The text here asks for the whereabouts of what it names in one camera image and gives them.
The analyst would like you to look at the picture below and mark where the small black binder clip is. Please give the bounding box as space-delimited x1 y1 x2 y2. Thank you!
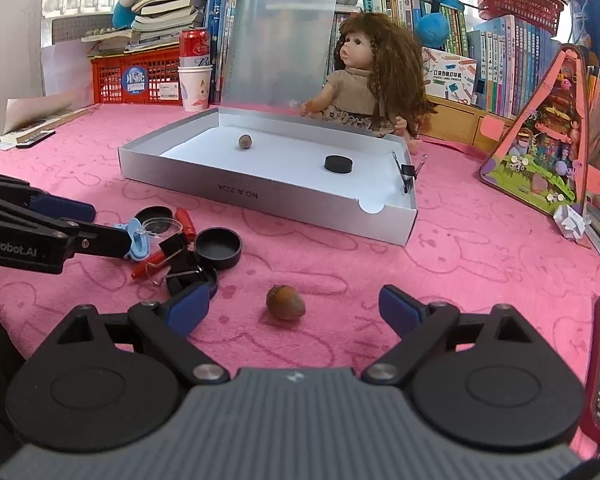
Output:
392 151 427 194

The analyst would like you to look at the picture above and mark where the white paper cup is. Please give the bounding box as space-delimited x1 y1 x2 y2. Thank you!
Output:
177 64 214 113

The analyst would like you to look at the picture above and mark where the silver cardboard box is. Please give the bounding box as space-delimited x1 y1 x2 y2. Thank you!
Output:
118 106 418 247

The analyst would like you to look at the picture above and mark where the stack of worn books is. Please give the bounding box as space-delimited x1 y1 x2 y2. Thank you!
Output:
81 0 238 56

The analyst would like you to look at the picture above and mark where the light blue plastic clip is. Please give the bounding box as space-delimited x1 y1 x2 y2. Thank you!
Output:
117 220 153 261

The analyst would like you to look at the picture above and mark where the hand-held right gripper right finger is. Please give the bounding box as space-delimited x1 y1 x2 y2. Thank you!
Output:
367 284 538 386

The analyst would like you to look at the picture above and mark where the clear round plastic lid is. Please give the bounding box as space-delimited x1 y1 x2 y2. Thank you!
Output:
141 217 178 237

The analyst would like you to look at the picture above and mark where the black round lid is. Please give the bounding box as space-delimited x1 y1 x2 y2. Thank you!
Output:
135 206 174 223
195 228 243 269
166 265 219 298

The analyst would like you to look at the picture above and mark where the pink printed tablecloth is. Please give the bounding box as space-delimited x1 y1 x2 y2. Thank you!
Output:
0 102 600 461

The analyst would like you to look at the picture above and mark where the red drink can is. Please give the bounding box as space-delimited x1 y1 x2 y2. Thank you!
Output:
179 29 213 68

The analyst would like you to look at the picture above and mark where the white printed carton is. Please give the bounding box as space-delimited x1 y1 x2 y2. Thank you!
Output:
422 46 480 106

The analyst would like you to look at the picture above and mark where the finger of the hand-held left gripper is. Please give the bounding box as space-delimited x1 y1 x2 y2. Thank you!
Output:
0 199 133 261
0 170 97 224

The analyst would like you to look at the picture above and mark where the pink triangular toy house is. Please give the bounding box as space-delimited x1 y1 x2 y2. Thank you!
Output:
479 45 600 218

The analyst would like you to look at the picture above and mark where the red pen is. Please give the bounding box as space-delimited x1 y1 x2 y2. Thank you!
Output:
131 207 197 281

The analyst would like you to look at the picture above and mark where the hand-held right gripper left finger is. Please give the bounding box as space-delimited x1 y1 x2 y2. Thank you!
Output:
55 281 231 385

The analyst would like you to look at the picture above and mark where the large brown hazelnut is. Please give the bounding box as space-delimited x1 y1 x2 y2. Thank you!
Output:
266 284 307 321

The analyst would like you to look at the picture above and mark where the wooden drawer cabinet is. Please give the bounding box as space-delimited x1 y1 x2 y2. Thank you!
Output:
420 95 516 148

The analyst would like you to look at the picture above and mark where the row of colourful books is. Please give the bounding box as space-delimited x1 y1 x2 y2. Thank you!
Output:
330 0 468 76

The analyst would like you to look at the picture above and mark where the white book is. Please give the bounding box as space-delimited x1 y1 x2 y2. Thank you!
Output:
0 108 93 145

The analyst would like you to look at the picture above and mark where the white folded paper figure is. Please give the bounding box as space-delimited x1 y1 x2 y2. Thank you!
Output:
553 204 588 242

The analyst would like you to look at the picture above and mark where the brown haired doll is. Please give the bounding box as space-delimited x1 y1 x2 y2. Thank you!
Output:
300 11 438 153

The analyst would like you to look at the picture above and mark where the large black binder clip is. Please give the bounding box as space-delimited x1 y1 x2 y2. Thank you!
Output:
150 235 204 287

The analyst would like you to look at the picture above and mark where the red plastic basket with label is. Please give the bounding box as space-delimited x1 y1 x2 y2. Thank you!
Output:
90 45 183 106

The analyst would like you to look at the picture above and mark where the row of thin blue books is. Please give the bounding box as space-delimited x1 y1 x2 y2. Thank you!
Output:
203 0 241 95

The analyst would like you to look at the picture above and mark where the small blue plush toy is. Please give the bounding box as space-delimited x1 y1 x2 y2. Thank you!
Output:
111 0 151 31

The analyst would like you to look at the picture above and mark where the row of light blue books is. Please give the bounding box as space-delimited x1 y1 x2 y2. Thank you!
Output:
467 14 563 121

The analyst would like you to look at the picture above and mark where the black remote control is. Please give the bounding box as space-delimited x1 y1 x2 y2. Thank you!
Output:
16 130 57 150

